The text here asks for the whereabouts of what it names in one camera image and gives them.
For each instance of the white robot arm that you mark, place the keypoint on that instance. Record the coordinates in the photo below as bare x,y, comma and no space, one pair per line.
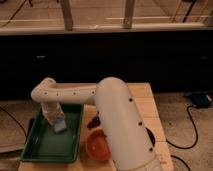
128,140

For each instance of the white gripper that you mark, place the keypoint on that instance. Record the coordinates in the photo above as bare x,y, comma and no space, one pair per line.
52,111

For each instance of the dark grape bunch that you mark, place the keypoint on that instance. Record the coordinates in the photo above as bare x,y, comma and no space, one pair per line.
95,122

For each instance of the wooden table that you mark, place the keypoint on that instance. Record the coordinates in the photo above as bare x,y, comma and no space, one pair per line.
144,99

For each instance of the dark purple bowl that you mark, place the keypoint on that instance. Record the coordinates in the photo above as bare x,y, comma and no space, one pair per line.
151,136

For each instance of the blue grey sponge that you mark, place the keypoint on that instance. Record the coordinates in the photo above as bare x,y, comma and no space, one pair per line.
59,126

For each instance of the orange bowl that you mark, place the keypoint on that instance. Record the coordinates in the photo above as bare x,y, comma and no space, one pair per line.
96,146

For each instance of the black power adapter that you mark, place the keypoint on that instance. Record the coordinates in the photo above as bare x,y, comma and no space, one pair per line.
201,100

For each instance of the green plastic tray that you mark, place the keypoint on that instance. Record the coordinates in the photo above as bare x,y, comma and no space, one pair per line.
43,145

